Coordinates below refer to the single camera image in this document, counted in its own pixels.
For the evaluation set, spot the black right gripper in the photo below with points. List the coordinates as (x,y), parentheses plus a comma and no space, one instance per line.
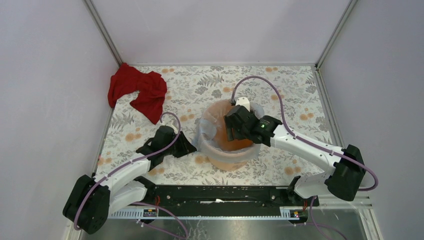
(229,125)

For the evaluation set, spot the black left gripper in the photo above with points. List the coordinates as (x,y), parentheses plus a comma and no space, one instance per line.
(185,147)

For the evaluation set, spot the red cloth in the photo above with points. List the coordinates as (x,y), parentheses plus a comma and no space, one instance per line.
(151,88)

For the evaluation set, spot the floral patterned table mat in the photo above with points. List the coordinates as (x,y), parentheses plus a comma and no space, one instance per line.
(281,90)

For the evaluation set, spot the light blue trash bag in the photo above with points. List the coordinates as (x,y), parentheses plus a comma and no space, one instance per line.
(212,145)

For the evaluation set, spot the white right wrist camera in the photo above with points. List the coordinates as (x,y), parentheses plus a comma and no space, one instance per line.
(240,102)

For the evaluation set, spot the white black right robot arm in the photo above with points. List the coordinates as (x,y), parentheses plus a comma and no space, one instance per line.
(343,168)

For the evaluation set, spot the orange plastic trash bin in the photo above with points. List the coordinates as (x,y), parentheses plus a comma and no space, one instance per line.
(228,155)

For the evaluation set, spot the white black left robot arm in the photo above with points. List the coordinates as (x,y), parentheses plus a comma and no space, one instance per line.
(93,199)

